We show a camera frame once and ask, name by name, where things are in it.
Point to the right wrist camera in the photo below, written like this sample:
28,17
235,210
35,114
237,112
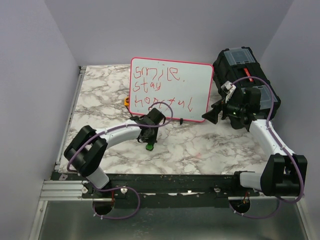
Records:
228,88

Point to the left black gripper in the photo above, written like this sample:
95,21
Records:
152,140

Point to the pink framed whiteboard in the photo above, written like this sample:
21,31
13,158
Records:
179,89

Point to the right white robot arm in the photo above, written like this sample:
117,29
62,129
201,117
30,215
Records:
284,173

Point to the yellow tape measure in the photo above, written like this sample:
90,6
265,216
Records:
127,104

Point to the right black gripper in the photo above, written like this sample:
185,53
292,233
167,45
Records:
212,115

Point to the black plastic toolbox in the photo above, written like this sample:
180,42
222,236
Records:
235,63

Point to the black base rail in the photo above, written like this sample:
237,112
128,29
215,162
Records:
159,191

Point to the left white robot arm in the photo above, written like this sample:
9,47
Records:
86,150

